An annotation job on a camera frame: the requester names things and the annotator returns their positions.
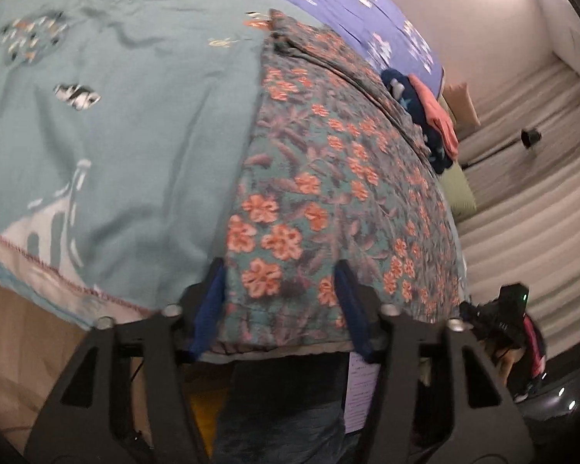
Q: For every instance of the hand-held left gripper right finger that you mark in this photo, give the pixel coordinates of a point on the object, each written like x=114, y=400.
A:
x=353, y=309

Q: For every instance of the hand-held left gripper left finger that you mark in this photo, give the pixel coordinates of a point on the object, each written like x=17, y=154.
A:
x=209, y=309

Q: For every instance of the floral teal shirt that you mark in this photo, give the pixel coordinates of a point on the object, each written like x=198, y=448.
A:
x=319, y=179

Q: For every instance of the grey pleated curtain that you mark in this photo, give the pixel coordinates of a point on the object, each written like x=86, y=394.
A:
x=527, y=232

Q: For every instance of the white paper label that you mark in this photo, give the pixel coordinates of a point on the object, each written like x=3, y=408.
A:
x=360, y=396

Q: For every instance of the green pillow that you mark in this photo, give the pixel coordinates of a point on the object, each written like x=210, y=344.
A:
x=457, y=193

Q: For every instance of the person's blue jeans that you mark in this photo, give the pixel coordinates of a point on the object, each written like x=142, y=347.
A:
x=280, y=432

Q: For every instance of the teal printed blanket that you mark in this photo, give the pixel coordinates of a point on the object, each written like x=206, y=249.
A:
x=125, y=154

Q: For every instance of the black floor lamp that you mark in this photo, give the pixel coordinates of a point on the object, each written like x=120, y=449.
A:
x=531, y=136

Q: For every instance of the folded navy garment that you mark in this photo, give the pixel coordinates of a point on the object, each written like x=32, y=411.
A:
x=418, y=111

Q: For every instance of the folded coral garment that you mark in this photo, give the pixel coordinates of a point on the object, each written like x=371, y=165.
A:
x=440, y=116

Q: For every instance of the blue tree-print pillow cover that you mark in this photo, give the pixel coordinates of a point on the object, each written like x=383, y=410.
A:
x=348, y=9

